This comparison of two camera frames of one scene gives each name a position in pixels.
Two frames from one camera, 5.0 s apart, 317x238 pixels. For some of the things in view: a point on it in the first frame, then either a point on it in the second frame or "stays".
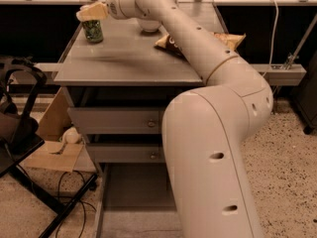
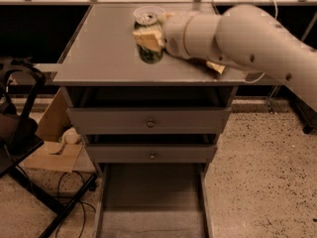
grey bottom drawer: (138, 201) stays
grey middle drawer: (127, 153) stays
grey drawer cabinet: (116, 92) stays
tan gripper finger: (80, 13) -> (169, 14)
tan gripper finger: (96, 12) -> (151, 39)
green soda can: (93, 31) -> (149, 57)
